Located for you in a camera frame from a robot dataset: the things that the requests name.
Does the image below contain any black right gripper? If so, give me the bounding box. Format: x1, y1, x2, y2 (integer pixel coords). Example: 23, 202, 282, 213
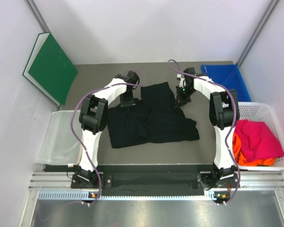
175, 86, 196, 109

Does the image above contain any black t shirt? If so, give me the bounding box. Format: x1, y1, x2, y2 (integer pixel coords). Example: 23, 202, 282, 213
107, 82, 200, 148

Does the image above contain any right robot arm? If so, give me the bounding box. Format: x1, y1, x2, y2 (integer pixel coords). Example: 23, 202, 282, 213
176, 67, 240, 190

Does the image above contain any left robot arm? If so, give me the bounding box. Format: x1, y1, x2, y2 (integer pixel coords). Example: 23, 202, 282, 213
71, 70, 143, 188

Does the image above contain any blue folder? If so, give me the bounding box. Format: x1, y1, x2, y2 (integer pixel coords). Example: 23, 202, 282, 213
201, 64, 251, 102

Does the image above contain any clear plastic bin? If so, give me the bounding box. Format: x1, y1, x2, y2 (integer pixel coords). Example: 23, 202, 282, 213
36, 110, 82, 166

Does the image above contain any orange t shirt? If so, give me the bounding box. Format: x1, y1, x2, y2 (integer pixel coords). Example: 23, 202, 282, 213
231, 133, 276, 166

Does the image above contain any white perforated basket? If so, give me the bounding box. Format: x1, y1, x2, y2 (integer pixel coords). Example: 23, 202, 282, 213
232, 102, 284, 171

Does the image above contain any pink t shirt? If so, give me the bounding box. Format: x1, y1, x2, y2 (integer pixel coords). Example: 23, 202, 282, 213
232, 120, 284, 166

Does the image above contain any green binder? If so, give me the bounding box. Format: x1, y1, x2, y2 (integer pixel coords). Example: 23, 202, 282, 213
22, 33, 78, 105

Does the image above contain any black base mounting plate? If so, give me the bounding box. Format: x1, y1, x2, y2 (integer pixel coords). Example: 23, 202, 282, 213
71, 172, 239, 196

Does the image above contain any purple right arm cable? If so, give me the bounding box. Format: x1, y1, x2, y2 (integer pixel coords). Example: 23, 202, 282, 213
168, 59, 241, 206

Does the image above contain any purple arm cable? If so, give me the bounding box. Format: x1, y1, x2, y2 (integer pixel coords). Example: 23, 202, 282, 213
168, 59, 241, 206
37, 69, 146, 222

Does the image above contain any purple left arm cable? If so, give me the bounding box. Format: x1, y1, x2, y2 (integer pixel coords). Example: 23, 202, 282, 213
37, 69, 146, 222

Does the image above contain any aluminium frame rail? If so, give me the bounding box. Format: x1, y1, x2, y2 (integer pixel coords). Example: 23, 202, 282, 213
28, 172, 284, 202

